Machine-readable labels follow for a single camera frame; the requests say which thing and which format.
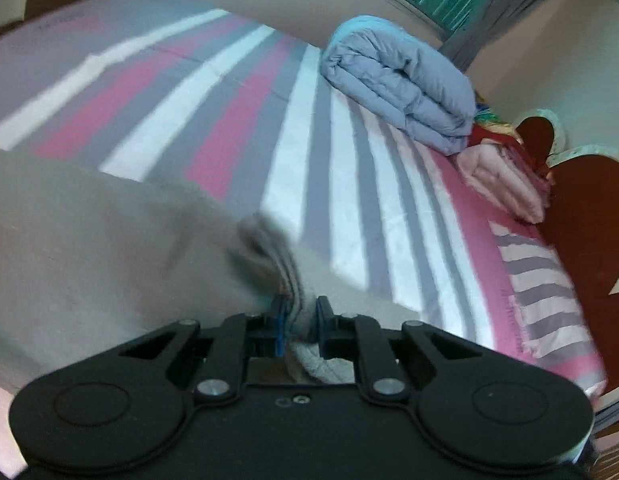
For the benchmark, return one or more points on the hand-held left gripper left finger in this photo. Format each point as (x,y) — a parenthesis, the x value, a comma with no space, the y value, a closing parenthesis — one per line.
(278,326)

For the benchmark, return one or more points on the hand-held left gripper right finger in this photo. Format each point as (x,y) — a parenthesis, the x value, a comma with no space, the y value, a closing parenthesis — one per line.
(321,321)

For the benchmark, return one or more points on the grey pants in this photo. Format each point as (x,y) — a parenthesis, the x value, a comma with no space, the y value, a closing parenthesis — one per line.
(114,240)

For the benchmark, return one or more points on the bed with striped sheet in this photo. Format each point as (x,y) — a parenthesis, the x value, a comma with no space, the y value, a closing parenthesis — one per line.
(339,160)

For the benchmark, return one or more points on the striped pillow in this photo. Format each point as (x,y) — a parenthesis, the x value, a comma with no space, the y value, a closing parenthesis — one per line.
(544,300)

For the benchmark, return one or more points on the folded pink blanket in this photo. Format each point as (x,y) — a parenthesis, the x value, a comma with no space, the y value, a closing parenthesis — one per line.
(504,185)

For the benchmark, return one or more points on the folded light blue duvet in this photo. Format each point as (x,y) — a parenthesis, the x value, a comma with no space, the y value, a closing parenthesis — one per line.
(404,85)

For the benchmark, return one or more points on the folded colourful blanket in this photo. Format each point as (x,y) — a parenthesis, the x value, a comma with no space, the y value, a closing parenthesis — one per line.
(504,135)

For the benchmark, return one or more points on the red and white headboard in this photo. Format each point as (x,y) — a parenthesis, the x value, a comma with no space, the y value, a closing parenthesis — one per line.
(589,210)

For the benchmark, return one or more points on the grey curtain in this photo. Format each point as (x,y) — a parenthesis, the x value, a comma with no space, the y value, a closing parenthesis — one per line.
(494,15)

